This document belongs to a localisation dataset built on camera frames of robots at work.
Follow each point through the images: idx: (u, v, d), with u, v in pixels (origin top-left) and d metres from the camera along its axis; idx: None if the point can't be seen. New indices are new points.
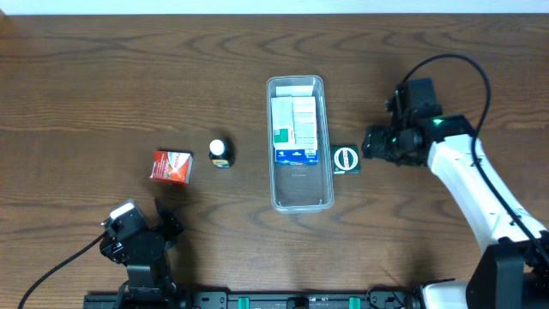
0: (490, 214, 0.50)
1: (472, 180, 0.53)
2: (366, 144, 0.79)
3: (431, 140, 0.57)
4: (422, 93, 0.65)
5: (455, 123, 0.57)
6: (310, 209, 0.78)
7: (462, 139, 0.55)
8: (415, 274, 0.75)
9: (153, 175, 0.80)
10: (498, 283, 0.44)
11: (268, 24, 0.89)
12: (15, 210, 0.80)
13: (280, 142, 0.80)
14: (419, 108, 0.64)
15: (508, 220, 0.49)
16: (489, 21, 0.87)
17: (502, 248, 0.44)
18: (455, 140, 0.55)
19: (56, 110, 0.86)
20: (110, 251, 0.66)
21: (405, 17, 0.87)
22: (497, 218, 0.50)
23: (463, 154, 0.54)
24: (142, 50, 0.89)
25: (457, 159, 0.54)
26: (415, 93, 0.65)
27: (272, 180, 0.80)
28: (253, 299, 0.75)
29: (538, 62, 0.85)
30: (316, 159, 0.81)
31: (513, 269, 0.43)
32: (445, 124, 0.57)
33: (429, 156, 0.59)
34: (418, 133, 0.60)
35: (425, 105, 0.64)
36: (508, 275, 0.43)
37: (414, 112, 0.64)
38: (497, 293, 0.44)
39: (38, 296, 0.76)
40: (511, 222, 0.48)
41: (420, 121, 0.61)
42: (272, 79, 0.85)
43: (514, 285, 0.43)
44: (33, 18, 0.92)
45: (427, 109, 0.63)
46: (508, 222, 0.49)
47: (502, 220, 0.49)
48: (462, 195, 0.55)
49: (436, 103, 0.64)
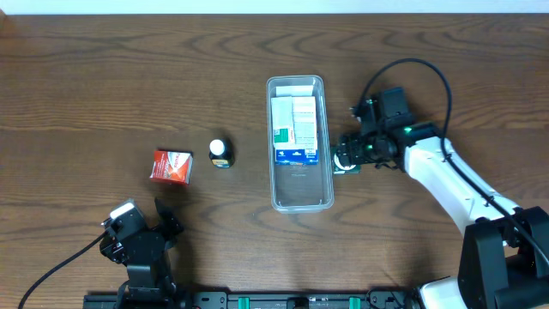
0: (466, 199, 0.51)
1: (445, 173, 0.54)
2: (340, 153, 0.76)
3: (405, 146, 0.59)
4: (393, 101, 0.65)
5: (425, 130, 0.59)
6: (310, 209, 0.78)
7: (431, 140, 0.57)
8: (415, 274, 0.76)
9: (153, 175, 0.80)
10: (482, 264, 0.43)
11: (268, 24, 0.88)
12: (15, 210, 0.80)
13: (280, 142, 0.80)
14: (392, 118, 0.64)
15: (483, 202, 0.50)
16: (490, 21, 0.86)
17: (479, 227, 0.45)
18: (425, 142, 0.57)
19: (55, 110, 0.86)
20: (110, 251, 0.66)
21: (406, 17, 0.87)
22: (472, 202, 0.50)
23: (433, 152, 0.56)
24: (142, 49, 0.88)
25: (429, 157, 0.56)
26: (388, 102, 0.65)
27: (272, 180, 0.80)
28: (253, 299, 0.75)
29: (539, 62, 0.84)
30: (316, 159, 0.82)
31: (493, 246, 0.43)
32: (418, 134, 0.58)
33: (404, 162, 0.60)
34: (393, 143, 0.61)
35: (398, 114, 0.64)
36: (490, 253, 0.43)
37: (389, 121, 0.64)
38: (482, 275, 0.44)
39: (39, 296, 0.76)
40: (486, 204, 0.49)
41: (394, 132, 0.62)
42: (272, 79, 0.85)
43: (499, 263, 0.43)
44: (32, 17, 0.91)
45: (401, 118, 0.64)
46: (484, 204, 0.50)
47: (477, 203, 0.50)
48: (439, 191, 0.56)
49: (407, 111, 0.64)
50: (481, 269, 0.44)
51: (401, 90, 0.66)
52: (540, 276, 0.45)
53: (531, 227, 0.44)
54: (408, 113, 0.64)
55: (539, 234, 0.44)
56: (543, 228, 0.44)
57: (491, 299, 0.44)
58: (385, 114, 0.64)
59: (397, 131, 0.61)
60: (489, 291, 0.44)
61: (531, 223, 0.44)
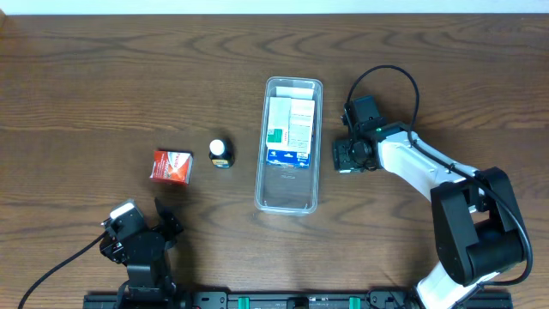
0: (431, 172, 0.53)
1: (411, 155, 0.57)
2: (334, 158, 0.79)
3: (377, 142, 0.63)
4: (365, 108, 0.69)
5: (394, 129, 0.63)
6: (293, 212, 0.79)
7: (400, 133, 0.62)
8: (415, 274, 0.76)
9: (153, 175, 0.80)
10: (450, 224, 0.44)
11: (268, 24, 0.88)
12: (15, 210, 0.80)
13: (272, 142, 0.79)
14: (365, 123, 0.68)
15: (444, 170, 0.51)
16: (489, 21, 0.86)
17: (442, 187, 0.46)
18: (394, 134, 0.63)
19: (55, 110, 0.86)
20: (110, 251, 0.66)
21: (406, 17, 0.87)
22: (435, 172, 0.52)
23: (401, 140, 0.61)
24: (142, 49, 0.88)
25: (396, 145, 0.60)
26: (359, 109, 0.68)
27: (259, 179, 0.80)
28: (253, 299, 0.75)
29: (538, 62, 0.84)
30: (307, 162, 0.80)
31: (456, 204, 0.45)
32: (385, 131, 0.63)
33: (381, 159, 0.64)
34: (367, 144, 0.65)
35: (371, 118, 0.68)
36: (455, 211, 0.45)
37: (363, 126, 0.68)
38: (451, 233, 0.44)
39: (38, 296, 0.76)
40: (448, 172, 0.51)
41: (367, 135, 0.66)
42: (272, 79, 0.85)
43: (465, 221, 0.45)
44: (32, 18, 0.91)
45: (373, 122, 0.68)
46: (445, 172, 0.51)
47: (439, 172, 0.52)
48: (411, 176, 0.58)
49: (379, 116, 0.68)
50: (449, 227, 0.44)
51: (371, 98, 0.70)
52: (509, 231, 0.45)
53: (491, 184, 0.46)
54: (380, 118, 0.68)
55: (498, 190, 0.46)
56: (501, 184, 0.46)
57: (465, 257, 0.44)
58: (358, 121, 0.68)
59: (370, 133, 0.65)
60: (461, 250, 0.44)
61: (491, 179, 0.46)
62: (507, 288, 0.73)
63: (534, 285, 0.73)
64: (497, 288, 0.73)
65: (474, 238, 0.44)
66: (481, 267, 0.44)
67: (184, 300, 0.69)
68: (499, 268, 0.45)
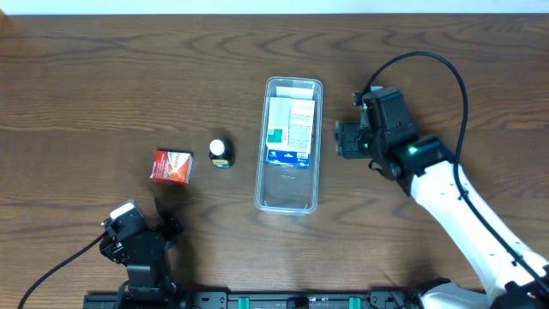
0: (491, 256, 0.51)
1: (463, 217, 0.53)
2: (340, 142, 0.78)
3: (412, 171, 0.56)
4: (393, 111, 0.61)
5: (431, 147, 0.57)
6: (294, 212, 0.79)
7: (443, 166, 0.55)
8: (415, 274, 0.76)
9: (153, 175, 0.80)
10: None
11: (268, 24, 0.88)
12: (15, 211, 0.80)
13: (272, 142, 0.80)
14: (392, 130, 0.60)
15: (509, 260, 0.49)
16: (489, 21, 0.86)
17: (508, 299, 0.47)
18: (438, 172, 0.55)
19: (55, 110, 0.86)
20: (110, 251, 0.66)
21: (406, 17, 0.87)
22: (498, 259, 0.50)
23: (449, 187, 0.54)
24: (142, 50, 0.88)
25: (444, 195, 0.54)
26: (387, 112, 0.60)
27: (259, 179, 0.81)
28: (253, 299, 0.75)
29: (538, 62, 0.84)
30: (306, 162, 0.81)
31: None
32: (421, 151, 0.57)
33: (412, 187, 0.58)
34: (395, 164, 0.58)
35: (399, 125, 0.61)
36: None
37: (389, 136, 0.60)
38: None
39: (38, 296, 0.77)
40: (514, 263, 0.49)
41: (395, 150, 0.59)
42: (272, 79, 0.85)
43: None
44: (32, 18, 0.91)
45: (401, 130, 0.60)
46: (510, 262, 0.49)
47: (503, 263, 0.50)
48: (455, 233, 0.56)
49: (409, 122, 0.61)
50: None
51: (399, 96, 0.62)
52: None
53: None
54: (409, 122, 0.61)
55: None
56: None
57: None
58: (385, 126, 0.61)
59: (401, 151, 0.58)
60: None
61: None
62: None
63: None
64: None
65: None
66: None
67: (184, 301, 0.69)
68: None
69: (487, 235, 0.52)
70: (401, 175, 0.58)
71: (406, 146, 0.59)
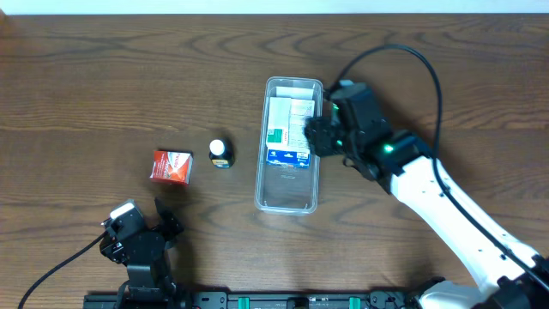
0: (479, 251, 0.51)
1: (447, 212, 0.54)
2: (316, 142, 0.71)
3: (389, 170, 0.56)
4: (364, 110, 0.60)
5: (406, 143, 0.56)
6: (294, 213, 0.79)
7: (421, 162, 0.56)
8: (415, 274, 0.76)
9: (153, 175, 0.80)
10: None
11: (268, 24, 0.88)
12: (15, 210, 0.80)
13: (272, 142, 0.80)
14: (365, 130, 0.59)
15: (498, 254, 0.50)
16: (490, 21, 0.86)
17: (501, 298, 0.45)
18: (419, 169, 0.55)
19: (55, 110, 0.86)
20: (110, 251, 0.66)
21: (406, 17, 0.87)
22: (486, 254, 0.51)
23: (430, 184, 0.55)
24: (142, 49, 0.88)
25: (425, 191, 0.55)
26: (358, 111, 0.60)
27: (259, 179, 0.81)
28: (253, 299, 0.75)
29: (538, 62, 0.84)
30: (306, 162, 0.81)
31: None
32: (397, 148, 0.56)
33: (392, 186, 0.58)
34: (372, 163, 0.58)
35: (372, 122, 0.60)
36: None
37: (364, 134, 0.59)
38: None
39: (39, 296, 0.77)
40: (503, 257, 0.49)
41: (371, 149, 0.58)
42: (272, 79, 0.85)
43: None
44: (32, 17, 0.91)
45: (375, 127, 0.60)
46: (499, 256, 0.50)
47: (491, 257, 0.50)
48: (443, 232, 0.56)
49: (381, 118, 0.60)
50: None
51: (368, 94, 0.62)
52: None
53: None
54: (381, 118, 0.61)
55: None
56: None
57: None
58: (358, 125, 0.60)
59: (376, 150, 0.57)
60: None
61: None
62: None
63: None
64: None
65: None
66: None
67: (184, 301, 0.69)
68: None
69: (473, 230, 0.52)
70: (380, 174, 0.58)
71: (380, 142, 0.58)
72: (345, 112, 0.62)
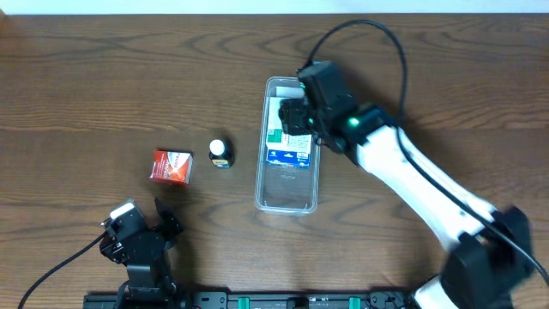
0: (439, 209, 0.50)
1: (410, 176, 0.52)
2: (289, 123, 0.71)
3: (356, 143, 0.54)
4: (330, 86, 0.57)
5: (371, 117, 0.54)
6: (294, 213, 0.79)
7: (384, 132, 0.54)
8: (414, 274, 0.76)
9: (153, 175, 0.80)
10: (475, 283, 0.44)
11: (268, 24, 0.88)
12: (15, 210, 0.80)
13: (272, 142, 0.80)
14: (332, 105, 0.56)
15: (456, 211, 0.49)
16: (490, 21, 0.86)
17: (462, 247, 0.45)
18: (381, 137, 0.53)
19: (55, 110, 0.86)
20: (110, 251, 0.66)
21: (406, 17, 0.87)
22: (447, 213, 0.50)
23: (394, 152, 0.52)
24: (142, 49, 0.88)
25: (389, 160, 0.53)
26: (322, 87, 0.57)
27: (259, 179, 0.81)
28: (253, 299, 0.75)
29: (539, 62, 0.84)
30: (306, 162, 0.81)
31: (482, 263, 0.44)
32: (364, 122, 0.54)
33: (359, 159, 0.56)
34: (339, 137, 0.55)
35: (338, 97, 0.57)
36: (479, 268, 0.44)
37: (330, 110, 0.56)
38: (473, 287, 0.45)
39: (39, 296, 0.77)
40: (461, 213, 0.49)
41: (338, 124, 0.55)
42: (272, 79, 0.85)
43: (486, 274, 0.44)
44: (32, 17, 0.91)
45: (340, 102, 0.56)
46: (457, 213, 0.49)
47: (451, 215, 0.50)
48: (408, 197, 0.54)
49: (346, 93, 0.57)
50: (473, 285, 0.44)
51: (334, 69, 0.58)
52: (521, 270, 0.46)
53: (510, 230, 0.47)
54: (347, 93, 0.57)
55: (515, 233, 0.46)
56: (516, 226, 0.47)
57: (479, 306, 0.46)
58: (323, 101, 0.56)
59: (341, 124, 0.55)
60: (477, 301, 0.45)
61: (509, 225, 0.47)
62: None
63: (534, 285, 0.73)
64: None
65: (492, 286, 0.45)
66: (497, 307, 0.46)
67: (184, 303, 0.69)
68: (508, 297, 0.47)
69: (435, 191, 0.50)
70: (348, 148, 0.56)
71: (346, 117, 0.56)
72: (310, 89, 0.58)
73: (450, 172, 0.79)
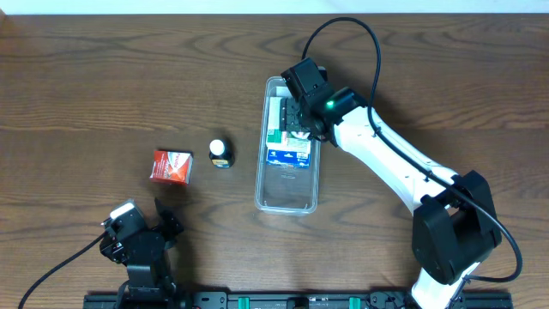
0: (406, 178, 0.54)
1: (378, 148, 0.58)
2: (285, 119, 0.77)
3: (332, 124, 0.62)
4: (308, 76, 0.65)
5: (346, 99, 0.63)
6: (293, 213, 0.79)
7: (358, 112, 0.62)
8: (415, 274, 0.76)
9: (153, 175, 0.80)
10: (438, 243, 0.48)
11: (268, 24, 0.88)
12: (15, 210, 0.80)
13: (272, 142, 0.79)
14: (311, 93, 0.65)
15: (421, 178, 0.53)
16: (490, 21, 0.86)
17: (424, 209, 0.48)
18: (354, 116, 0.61)
19: (54, 110, 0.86)
20: (110, 251, 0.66)
21: (406, 17, 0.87)
22: (413, 179, 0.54)
23: (364, 129, 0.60)
24: (141, 49, 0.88)
25: (360, 135, 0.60)
26: (302, 78, 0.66)
27: (259, 179, 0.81)
28: (253, 299, 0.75)
29: (538, 62, 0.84)
30: (306, 162, 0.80)
31: (443, 222, 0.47)
32: (338, 104, 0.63)
33: (337, 138, 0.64)
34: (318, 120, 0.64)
35: (316, 86, 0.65)
36: (441, 227, 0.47)
37: (310, 97, 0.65)
38: (437, 246, 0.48)
39: (38, 296, 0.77)
40: (425, 178, 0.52)
41: (316, 108, 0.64)
42: (272, 79, 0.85)
43: (449, 234, 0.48)
44: (33, 17, 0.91)
45: (318, 90, 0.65)
46: (423, 179, 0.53)
47: (416, 181, 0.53)
48: (381, 170, 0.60)
49: (323, 81, 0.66)
50: (437, 245, 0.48)
51: (311, 63, 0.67)
52: (484, 233, 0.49)
53: (470, 191, 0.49)
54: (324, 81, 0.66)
55: (476, 196, 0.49)
56: (479, 189, 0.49)
57: (446, 266, 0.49)
58: (304, 90, 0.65)
59: (319, 107, 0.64)
60: (443, 261, 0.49)
61: (469, 188, 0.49)
62: (507, 288, 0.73)
63: (535, 285, 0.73)
64: (497, 288, 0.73)
65: (455, 245, 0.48)
66: (461, 266, 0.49)
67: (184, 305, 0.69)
68: (475, 260, 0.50)
69: (401, 160, 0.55)
70: (325, 129, 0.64)
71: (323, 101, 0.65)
72: (292, 82, 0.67)
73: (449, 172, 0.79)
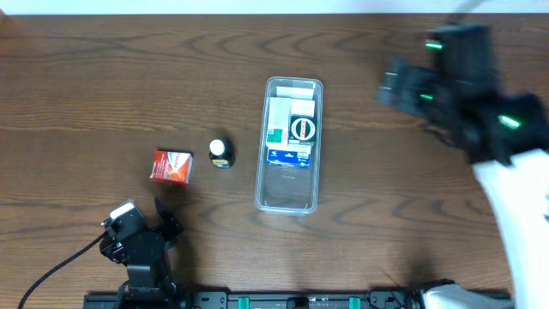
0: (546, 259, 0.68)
1: None
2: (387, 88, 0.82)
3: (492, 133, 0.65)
4: (479, 55, 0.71)
5: (514, 106, 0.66)
6: (294, 212, 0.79)
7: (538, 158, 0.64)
8: (415, 274, 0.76)
9: (153, 175, 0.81)
10: None
11: (268, 24, 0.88)
12: (15, 210, 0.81)
13: (272, 142, 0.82)
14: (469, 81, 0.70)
15: None
16: (491, 21, 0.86)
17: None
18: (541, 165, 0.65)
19: (55, 110, 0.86)
20: (110, 251, 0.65)
21: (406, 17, 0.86)
22: None
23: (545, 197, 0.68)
24: (142, 50, 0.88)
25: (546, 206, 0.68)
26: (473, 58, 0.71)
27: (259, 179, 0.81)
28: (253, 299, 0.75)
29: (538, 62, 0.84)
30: (307, 162, 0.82)
31: None
32: (514, 116, 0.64)
33: (492, 186, 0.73)
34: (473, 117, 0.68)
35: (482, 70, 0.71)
36: None
37: (466, 87, 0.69)
38: None
39: (38, 296, 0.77)
40: None
41: (472, 106, 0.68)
42: (272, 79, 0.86)
43: None
44: (33, 18, 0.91)
45: (483, 75, 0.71)
46: None
47: None
48: (514, 228, 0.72)
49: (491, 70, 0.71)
50: None
51: (480, 39, 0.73)
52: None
53: None
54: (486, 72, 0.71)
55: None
56: None
57: None
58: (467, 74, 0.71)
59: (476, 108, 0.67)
60: None
61: None
62: (507, 288, 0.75)
63: None
64: (497, 289, 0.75)
65: None
66: None
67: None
68: None
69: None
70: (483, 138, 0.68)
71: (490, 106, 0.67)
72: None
73: (449, 172, 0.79)
